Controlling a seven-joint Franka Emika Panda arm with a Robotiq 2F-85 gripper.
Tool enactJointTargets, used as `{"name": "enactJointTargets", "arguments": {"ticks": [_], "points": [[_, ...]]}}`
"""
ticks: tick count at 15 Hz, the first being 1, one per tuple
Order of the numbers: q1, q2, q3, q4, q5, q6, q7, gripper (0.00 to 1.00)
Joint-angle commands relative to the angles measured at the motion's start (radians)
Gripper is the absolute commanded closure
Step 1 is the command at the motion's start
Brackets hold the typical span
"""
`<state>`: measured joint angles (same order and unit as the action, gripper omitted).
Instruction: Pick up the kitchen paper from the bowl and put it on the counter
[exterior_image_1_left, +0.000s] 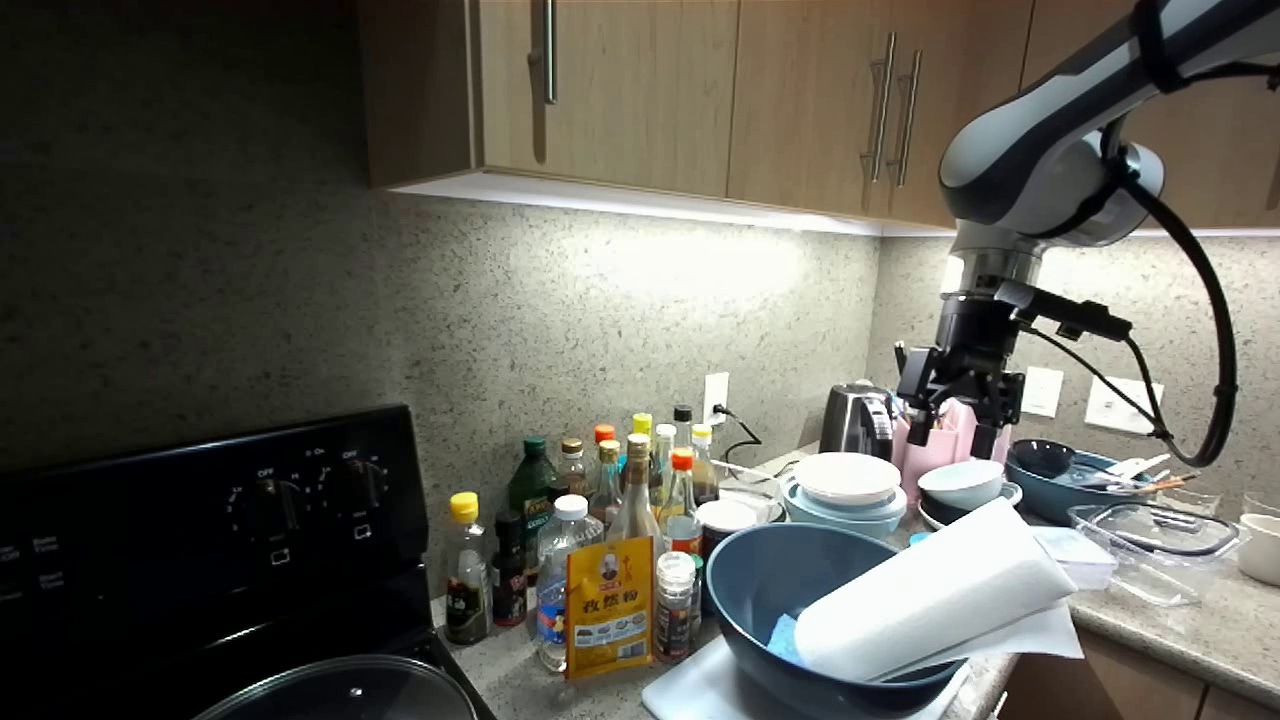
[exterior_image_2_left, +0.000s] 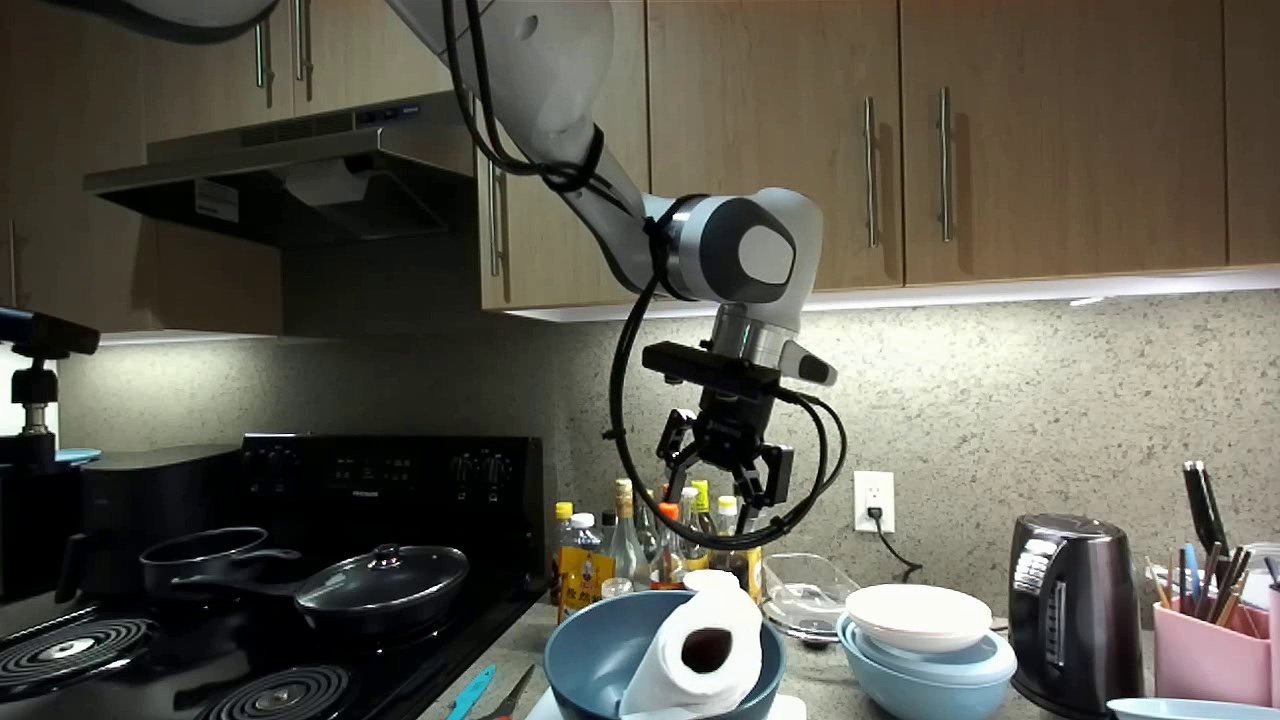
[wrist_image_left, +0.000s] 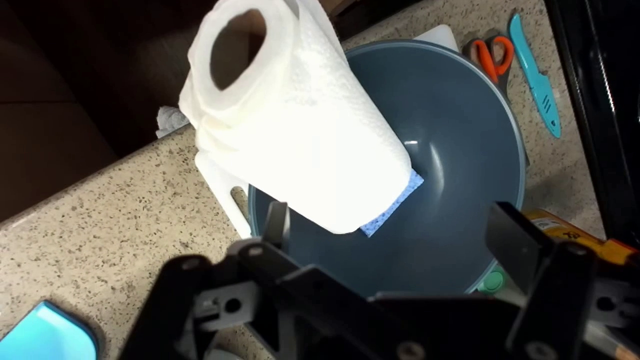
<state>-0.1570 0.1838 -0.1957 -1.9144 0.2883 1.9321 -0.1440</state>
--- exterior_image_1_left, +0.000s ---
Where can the white cup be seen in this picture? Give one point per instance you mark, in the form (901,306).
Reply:
(1263,551)

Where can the white bowl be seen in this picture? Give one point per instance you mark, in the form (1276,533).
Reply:
(844,476)

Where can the black lidded frying pan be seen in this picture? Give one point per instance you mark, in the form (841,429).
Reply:
(332,693)

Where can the dark green bottle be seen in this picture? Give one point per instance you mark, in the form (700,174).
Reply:
(527,492)

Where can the white wall outlet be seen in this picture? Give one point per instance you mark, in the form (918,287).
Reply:
(719,394)

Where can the wide white wall plate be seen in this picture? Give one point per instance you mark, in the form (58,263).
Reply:
(1115,406)

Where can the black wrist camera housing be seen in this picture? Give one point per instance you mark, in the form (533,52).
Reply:
(1080,316)

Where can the pale yellow cap bottle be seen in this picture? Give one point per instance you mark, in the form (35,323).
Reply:
(707,463)

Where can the narrow wooden upper cabinet door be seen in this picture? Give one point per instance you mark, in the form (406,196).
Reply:
(642,82)

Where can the small dark blue bowl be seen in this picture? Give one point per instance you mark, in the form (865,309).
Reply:
(1054,487)

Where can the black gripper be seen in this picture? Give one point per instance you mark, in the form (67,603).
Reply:
(976,344)

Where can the pink utensil holder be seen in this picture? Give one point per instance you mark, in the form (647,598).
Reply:
(954,435)

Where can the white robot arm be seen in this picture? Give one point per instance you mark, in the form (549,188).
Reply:
(1054,146)

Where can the black stove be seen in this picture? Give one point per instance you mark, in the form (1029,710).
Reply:
(203,533)

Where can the brown lower cabinet front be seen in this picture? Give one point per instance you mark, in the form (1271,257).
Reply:
(1134,680)

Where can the white kitchen paper roll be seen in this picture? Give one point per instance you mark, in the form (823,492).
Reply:
(920,603)

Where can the clear bottle white cap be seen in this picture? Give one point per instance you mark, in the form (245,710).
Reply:
(559,575)

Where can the small spice jar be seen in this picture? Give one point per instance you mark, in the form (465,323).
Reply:
(679,606)

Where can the under cabinet light strip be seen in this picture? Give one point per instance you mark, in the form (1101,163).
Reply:
(600,201)

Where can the light blue bowl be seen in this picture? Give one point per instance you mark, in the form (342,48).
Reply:
(841,522)

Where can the clear lidded plastic container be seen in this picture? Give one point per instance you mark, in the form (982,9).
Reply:
(1080,553)

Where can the red cap bottle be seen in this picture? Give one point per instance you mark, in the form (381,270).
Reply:
(682,503)

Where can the black electric kettle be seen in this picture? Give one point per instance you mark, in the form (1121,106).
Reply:
(858,422)

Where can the yellow cap dark bottle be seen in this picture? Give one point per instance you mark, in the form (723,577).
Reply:
(465,575)

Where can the tall bottle gold cap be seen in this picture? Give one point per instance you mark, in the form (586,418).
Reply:
(638,487)

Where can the black cap bottle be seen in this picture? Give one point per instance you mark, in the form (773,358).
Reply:
(682,418)

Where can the small white wall plate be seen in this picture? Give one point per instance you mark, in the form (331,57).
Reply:
(1041,394)

